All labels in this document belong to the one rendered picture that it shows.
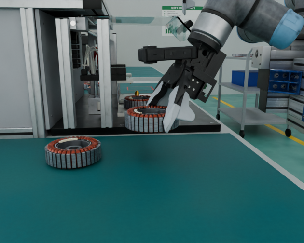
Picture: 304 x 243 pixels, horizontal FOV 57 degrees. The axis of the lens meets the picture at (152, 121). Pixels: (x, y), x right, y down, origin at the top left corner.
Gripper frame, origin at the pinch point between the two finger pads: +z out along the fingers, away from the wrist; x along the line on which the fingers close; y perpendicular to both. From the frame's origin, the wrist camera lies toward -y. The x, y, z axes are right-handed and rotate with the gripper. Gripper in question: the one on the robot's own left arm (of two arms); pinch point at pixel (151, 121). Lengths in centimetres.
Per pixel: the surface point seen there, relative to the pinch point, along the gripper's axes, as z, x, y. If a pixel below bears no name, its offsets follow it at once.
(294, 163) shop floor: -16, 127, 194
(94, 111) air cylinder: 7.8, 37.0, -3.9
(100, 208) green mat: 13.5, -17.0, -7.8
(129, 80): -6.4, 35.2, 1.1
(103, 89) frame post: -0.5, 20.1, -7.9
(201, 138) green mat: -1.4, 8.3, 18.3
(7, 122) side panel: 18.9, 25.3, -25.2
